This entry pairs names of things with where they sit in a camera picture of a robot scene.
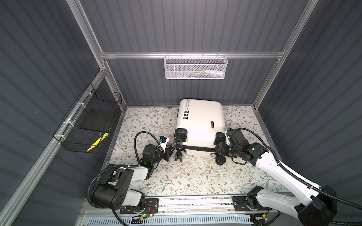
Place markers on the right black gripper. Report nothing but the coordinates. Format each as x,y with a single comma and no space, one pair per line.
220,149

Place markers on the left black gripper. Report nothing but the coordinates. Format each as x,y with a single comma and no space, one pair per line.
167,153

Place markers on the black carry-on suitcase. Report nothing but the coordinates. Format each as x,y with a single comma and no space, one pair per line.
200,130

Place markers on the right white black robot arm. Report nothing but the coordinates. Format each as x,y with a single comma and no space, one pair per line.
310,203

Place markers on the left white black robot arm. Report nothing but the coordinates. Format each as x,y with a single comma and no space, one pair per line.
110,189

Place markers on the yellow black striped item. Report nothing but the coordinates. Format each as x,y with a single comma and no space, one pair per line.
96,143

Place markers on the white perforated vent panel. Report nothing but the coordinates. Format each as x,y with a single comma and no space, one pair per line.
190,220

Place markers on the white tube in basket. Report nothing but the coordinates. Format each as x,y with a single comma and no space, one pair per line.
214,73

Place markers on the black flat pad in basket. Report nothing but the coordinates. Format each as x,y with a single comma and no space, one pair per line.
98,120

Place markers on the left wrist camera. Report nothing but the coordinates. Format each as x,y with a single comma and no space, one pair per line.
163,142

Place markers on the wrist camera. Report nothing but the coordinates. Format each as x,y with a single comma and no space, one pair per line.
236,138
163,142

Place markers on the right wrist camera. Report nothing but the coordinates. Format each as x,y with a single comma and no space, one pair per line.
236,138

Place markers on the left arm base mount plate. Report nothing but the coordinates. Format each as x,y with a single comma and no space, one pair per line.
148,206

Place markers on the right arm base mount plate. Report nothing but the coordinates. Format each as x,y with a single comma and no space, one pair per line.
241,203

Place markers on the aluminium front rail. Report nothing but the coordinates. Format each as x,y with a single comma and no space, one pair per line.
215,204

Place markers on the white wire mesh basket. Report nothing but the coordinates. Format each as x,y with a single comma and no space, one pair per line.
192,66

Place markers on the black wire mesh basket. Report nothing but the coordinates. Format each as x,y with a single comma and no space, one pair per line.
74,139

